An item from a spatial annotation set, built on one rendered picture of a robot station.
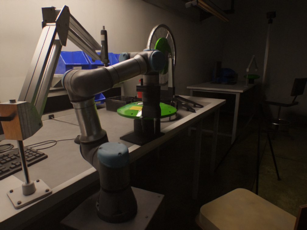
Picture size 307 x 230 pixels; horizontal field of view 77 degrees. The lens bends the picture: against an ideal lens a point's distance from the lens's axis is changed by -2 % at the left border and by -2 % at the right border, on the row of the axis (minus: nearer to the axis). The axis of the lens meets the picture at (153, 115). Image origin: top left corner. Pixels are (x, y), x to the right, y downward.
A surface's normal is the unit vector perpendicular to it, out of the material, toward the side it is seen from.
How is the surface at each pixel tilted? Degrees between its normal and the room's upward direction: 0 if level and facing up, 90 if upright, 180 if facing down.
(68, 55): 90
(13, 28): 90
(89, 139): 52
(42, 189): 0
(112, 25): 90
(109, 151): 5
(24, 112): 90
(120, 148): 5
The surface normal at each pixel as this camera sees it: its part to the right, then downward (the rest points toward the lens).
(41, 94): -0.10, -0.36
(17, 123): -0.11, 0.25
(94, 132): 0.59, 0.22
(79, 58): -0.57, 0.17
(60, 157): 0.00, -0.97
